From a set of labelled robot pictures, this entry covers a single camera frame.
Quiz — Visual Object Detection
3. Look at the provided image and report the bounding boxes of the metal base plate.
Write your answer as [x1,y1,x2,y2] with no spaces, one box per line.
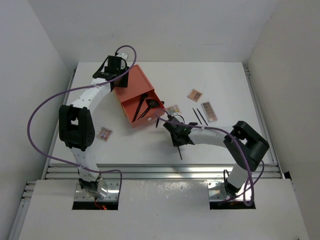
[207,180,252,203]
[73,178,120,203]

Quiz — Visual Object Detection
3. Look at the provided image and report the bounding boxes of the orange drawer box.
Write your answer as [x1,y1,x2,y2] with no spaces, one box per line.
[114,64,155,121]

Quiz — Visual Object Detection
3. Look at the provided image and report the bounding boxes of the square orange blush compact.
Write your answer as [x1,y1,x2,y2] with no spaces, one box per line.
[187,89,203,102]

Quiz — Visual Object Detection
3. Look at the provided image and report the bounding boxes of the clear nine-pan eyeshadow palette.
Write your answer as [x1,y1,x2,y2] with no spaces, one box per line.
[96,127,113,142]

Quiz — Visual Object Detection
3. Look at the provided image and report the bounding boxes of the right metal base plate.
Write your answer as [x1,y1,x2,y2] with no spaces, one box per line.
[207,180,252,203]

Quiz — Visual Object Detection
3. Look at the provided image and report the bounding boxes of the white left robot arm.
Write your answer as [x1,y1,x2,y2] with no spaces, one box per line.
[58,53,129,199]

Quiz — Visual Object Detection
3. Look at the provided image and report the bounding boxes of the small colourful eyeshadow palette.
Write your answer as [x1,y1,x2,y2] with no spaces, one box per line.
[166,104,181,115]

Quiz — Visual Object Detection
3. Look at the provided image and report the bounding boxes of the long brown eyeshadow palette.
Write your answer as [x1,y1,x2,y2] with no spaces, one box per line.
[201,101,218,123]

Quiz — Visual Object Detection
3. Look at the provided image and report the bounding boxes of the black fan brush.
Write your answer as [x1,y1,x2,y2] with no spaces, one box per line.
[139,99,159,119]

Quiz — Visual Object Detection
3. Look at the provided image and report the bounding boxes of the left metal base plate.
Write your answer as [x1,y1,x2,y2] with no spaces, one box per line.
[73,178,120,203]

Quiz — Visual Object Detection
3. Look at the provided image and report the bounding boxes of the thin black liner brush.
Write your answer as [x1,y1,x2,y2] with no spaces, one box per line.
[177,146,183,160]

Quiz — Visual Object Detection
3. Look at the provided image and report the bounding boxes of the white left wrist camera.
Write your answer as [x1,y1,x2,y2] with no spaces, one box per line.
[116,52,128,61]

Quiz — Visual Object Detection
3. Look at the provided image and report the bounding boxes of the orange drawer with white knob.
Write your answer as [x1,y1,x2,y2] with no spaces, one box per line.
[121,90,165,128]

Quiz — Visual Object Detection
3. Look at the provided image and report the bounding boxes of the black powder brush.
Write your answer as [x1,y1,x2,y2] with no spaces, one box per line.
[132,93,149,122]

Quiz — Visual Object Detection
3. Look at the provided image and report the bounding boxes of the aluminium rail frame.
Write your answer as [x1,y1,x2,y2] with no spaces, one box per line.
[7,66,283,240]

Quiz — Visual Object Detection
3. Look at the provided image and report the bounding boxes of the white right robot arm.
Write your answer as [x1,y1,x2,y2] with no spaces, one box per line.
[163,116,270,200]

